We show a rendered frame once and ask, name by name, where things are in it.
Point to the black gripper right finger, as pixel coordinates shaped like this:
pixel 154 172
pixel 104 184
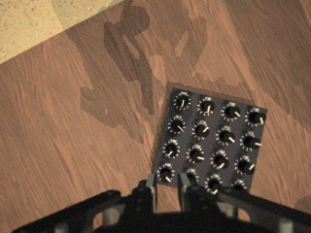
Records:
pixel 271 215

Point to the dark grey knob box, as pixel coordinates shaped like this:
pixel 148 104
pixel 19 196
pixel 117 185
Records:
pixel 230 143

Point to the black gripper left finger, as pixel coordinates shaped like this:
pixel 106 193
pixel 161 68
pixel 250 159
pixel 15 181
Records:
pixel 79 217

